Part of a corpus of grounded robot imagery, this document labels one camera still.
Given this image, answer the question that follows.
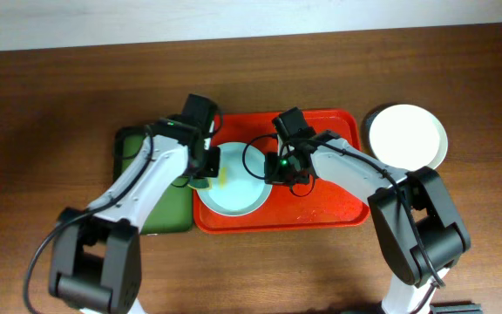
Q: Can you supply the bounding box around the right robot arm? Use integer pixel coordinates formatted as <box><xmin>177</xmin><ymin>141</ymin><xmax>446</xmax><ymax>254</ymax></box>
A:
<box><xmin>264</xmin><ymin>108</ymin><xmax>481</xmax><ymax>313</ymax></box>

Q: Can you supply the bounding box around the red plastic tray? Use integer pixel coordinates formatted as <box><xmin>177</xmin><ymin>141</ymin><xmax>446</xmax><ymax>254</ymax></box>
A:
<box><xmin>193</xmin><ymin>112</ymin><xmax>370</xmax><ymax>234</ymax></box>

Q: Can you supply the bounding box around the black aluminium rail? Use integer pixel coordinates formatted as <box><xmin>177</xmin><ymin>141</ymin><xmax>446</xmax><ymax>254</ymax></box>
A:
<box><xmin>430</xmin><ymin>303</ymin><xmax>484</xmax><ymax>314</ymax></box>

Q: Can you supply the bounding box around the light blue plate top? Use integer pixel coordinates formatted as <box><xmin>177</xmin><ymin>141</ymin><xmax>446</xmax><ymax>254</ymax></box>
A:
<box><xmin>197</xmin><ymin>142</ymin><xmax>273</xmax><ymax>217</ymax></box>

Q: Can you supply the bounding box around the green plastic tray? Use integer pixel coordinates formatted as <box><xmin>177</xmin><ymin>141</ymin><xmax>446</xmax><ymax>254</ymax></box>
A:
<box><xmin>112</xmin><ymin>126</ymin><xmax>193</xmax><ymax>236</ymax></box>

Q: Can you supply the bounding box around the green yellow sponge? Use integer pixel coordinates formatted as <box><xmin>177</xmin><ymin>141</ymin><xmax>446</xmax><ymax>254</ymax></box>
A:
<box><xmin>187</xmin><ymin>177</ymin><xmax>212</xmax><ymax>190</ymax></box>

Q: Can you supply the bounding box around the white cream plate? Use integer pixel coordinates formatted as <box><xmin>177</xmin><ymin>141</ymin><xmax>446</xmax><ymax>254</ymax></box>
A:
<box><xmin>363</xmin><ymin>104</ymin><xmax>449</xmax><ymax>171</ymax></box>

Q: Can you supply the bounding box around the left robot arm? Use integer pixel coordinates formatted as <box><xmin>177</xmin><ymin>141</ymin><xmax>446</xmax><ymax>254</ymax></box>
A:
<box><xmin>49</xmin><ymin>94</ymin><xmax>222</xmax><ymax>313</ymax></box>

